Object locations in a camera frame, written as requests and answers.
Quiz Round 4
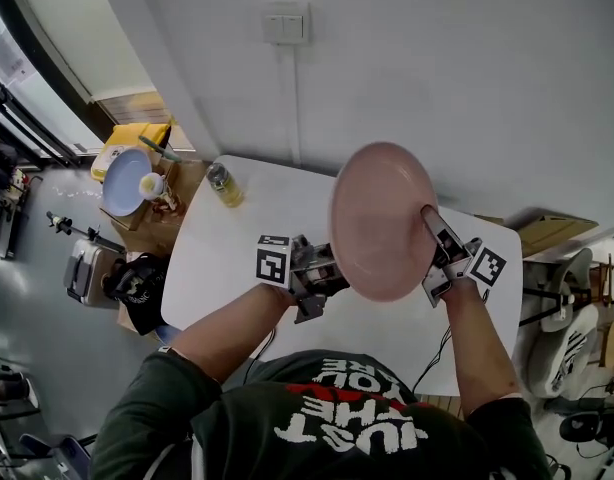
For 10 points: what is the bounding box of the big pink plate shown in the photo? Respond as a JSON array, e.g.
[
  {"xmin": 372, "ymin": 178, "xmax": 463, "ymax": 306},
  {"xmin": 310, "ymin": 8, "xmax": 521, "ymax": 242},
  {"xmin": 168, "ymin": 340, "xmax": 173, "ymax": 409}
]
[{"xmin": 328, "ymin": 141, "xmax": 438, "ymax": 303}]

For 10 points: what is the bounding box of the black tripod stand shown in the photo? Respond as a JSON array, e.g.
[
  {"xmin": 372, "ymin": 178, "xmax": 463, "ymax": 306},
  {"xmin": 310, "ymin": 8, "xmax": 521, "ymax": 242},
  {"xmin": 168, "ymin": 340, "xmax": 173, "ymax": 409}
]
[{"xmin": 45, "ymin": 210, "xmax": 128, "ymax": 257}]

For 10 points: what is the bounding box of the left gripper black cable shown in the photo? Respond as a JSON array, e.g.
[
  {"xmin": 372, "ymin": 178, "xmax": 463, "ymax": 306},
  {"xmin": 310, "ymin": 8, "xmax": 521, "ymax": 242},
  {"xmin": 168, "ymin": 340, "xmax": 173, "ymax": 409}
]
[{"xmin": 244, "ymin": 325, "xmax": 278, "ymax": 384}]

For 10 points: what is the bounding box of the yellow drink bottle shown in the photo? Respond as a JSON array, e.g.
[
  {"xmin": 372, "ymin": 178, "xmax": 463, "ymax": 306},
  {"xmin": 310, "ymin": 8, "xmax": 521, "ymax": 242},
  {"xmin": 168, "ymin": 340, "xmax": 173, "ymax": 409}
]
[{"xmin": 205, "ymin": 161, "xmax": 246, "ymax": 209}]

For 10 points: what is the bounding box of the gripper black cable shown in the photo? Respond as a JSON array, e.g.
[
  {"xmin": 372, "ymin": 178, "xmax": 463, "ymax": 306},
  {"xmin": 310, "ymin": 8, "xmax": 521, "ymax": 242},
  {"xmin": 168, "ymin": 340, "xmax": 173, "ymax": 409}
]
[
  {"xmin": 244, "ymin": 325, "xmax": 278, "ymax": 384},
  {"xmin": 411, "ymin": 287, "xmax": 491, "ymax": 399}
]

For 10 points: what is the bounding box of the flat cardboard box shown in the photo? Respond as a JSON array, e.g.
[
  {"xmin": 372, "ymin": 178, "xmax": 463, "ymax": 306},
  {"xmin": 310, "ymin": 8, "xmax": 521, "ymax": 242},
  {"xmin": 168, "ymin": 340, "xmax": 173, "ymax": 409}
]
[{"xmin": 506, "ymin": 207, "xmax": 601, "ymax": 259}]

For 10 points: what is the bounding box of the open cardboard box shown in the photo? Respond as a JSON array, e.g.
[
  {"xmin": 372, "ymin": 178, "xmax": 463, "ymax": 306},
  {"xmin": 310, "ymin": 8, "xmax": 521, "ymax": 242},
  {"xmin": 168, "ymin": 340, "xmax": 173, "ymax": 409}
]
[{"xmin": 99, "ymin": 157, "xmax": 208, "ymax": 259}]

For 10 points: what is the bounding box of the person's left forearm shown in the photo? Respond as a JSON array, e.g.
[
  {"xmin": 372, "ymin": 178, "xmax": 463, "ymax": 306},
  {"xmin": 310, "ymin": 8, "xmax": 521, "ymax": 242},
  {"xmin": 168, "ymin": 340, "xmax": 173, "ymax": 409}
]
[{"xmin": 169, "ymin": 282, "xmax": 298, "ymax": 384}]

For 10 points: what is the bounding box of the white wall switch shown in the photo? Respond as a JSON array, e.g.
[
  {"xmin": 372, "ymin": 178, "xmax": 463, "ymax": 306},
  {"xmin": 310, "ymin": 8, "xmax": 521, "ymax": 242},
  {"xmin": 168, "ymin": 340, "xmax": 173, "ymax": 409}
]
[{"xmin": 263, "ymin": 1, "xmax": 311, "ymax": 45}]

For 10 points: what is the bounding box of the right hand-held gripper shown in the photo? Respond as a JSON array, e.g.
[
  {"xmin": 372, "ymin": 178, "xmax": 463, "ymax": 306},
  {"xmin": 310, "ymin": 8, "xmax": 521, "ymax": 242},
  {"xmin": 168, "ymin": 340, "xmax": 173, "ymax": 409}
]
[{"xmin": 419, "ymin": 203, "xmax": 508, "ymax": 310}]

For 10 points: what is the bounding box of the small yellow white cup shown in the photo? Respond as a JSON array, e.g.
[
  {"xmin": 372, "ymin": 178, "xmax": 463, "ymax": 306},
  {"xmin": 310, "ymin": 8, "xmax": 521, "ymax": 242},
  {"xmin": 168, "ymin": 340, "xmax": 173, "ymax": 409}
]
[{"xmin": 139, "ymin": 171, "xmax": 166, "ymax": 200}]

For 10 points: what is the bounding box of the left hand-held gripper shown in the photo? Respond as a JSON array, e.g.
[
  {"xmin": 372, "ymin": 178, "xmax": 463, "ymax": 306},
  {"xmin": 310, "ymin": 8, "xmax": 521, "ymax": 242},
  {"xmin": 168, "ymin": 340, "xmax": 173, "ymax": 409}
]
[{"xmin": 255, "ymin": 234, "xmax": 351, "ymax": 325}]

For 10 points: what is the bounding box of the silver suitcase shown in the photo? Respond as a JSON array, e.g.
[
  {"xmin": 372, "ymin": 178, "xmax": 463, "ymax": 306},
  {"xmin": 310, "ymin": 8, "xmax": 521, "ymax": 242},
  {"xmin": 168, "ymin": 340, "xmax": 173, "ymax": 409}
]
[{"xmin": 62, "ymin": 237, "xmax": 126, "ymax": 309}]

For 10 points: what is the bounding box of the grey shell chair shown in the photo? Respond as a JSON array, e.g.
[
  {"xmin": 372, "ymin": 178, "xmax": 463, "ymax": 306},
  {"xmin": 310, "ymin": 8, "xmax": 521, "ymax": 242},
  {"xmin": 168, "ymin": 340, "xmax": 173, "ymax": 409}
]
[{"xmin": 516, "ymin": 247, "xmax": 601, "ymax": 399}]

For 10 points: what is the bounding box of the black bag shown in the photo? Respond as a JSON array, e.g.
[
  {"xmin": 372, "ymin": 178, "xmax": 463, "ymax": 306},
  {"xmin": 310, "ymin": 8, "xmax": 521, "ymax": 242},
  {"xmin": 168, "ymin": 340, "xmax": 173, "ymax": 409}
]
[{"xmin": 104, "ymin": 252, "xmax": 171, "ymax": 337}]

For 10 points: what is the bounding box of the yellow plastic box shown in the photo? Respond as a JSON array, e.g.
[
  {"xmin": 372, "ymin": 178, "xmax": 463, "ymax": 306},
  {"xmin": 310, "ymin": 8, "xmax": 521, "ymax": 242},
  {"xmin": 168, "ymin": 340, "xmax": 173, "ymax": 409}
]
[{"xmin": 90, "ymin": 121, "xmax": 172, "ymax": 179}]

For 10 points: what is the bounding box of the blue chair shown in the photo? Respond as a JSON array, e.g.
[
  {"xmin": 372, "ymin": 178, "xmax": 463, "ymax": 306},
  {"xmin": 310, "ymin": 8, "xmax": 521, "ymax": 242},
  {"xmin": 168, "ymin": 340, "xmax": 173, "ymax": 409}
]
[{"xmin": 19, "ymin": 432, "xmax": 96, "ymax": 480}]

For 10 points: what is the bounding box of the dark green printed t-shirt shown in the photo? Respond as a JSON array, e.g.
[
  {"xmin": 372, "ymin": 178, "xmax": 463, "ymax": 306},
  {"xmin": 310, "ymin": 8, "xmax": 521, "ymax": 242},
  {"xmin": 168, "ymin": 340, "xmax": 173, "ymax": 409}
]
[{"xmin": 89, "ymin": 348, "xmax": 553, "ymax": 480}]

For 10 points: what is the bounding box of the white cable conduit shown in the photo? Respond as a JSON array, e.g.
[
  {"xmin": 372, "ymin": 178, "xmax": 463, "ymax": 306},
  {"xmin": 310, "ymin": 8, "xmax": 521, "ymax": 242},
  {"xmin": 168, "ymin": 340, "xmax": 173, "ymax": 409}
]
[{"xmin": 286, "ymin": 42, "xmax": 303, "ymax": 167}]

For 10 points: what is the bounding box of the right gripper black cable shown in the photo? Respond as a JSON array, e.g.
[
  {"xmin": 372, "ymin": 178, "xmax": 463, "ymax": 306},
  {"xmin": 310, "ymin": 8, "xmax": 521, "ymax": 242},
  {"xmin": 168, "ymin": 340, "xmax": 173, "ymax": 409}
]
[{"xmin": 411, "ymin": 287, "xmax": 491, "ymax": 399}]

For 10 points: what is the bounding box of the person's right forearm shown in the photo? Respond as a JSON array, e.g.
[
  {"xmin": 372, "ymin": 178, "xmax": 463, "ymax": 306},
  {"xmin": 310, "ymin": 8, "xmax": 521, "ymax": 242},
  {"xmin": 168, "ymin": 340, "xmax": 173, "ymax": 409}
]
[{"xmin": 444, "ymin": 277, "xmax": 523, "ymax": 419}]

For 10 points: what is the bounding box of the green-handled tool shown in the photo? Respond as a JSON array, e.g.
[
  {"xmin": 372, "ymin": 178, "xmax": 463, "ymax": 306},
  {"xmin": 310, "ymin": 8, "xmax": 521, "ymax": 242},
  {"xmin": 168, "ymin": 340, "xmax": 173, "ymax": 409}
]
[{"xmin": 138, "ymin": 135, "xmax": 183, "ymax": 164}]

